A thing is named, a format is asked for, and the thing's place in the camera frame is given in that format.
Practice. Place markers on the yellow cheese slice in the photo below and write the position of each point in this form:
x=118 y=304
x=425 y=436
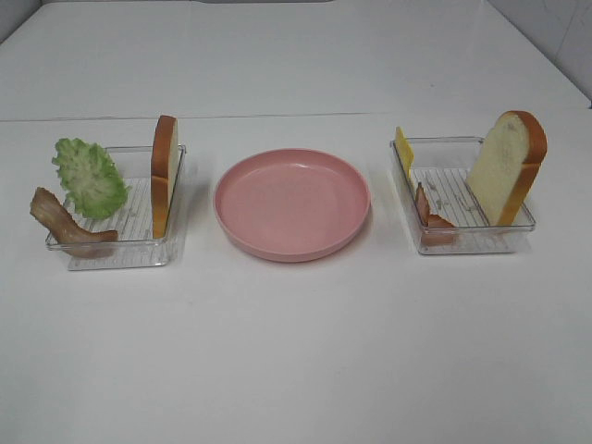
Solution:
x=405 y=151

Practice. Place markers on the pink bacon strip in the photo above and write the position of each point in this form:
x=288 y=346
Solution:
x=432 y=222

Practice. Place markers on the white bread slice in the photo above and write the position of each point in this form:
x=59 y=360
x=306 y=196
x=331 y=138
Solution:
x=164 y=169
x=507 y=165

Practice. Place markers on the green lettuce leaf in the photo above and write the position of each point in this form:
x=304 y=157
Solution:
x=90 y=177

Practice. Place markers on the brown bacon strip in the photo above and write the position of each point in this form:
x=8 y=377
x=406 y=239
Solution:
x=47 y=210

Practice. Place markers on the pink round plate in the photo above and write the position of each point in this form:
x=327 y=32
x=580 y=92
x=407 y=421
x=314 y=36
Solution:
x=292 y=205

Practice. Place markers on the right clear plastic container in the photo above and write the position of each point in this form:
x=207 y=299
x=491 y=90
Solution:
x=440 y=165

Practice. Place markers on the clear plastic container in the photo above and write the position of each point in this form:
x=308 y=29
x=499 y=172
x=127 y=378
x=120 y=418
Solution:
x=136 y=246
x=440 y=165

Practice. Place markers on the left clear plastic container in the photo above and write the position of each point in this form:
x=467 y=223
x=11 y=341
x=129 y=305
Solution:
x=136 y=246

